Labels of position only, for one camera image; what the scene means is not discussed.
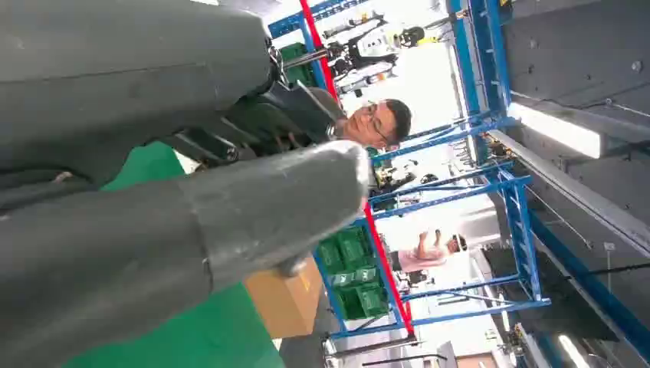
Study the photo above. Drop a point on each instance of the red metal bar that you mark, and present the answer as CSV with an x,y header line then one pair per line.
x,y
388,274

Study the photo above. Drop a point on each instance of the grey ceiling beam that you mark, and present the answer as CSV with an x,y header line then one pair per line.
x,y
584,198

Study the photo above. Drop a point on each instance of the green plastic crate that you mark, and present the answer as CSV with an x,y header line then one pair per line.
x,y
295,61
330,256
355,246
363,302

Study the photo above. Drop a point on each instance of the person with glasses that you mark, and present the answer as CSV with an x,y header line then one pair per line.
x,y
373,124

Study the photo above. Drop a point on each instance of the blue metal rack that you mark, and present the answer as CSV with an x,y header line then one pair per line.
x,y
520,228

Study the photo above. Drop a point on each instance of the long ceiling lamp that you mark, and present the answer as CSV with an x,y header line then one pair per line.
x,y
572,350
553,129

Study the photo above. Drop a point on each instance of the blue ceiling beam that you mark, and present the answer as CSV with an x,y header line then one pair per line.
x,y
599,294

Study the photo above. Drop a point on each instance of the brown cardboard box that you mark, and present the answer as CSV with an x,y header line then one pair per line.
x,y
284,310

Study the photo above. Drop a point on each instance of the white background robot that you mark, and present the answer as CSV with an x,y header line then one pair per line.
x,y
373,48

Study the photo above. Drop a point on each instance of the green table mat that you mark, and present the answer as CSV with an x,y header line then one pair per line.
x,y
213,335

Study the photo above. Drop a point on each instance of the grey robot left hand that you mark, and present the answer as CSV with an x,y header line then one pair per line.
x,y
101,76

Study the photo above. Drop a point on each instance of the person in pink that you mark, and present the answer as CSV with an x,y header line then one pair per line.
x,y
421,256

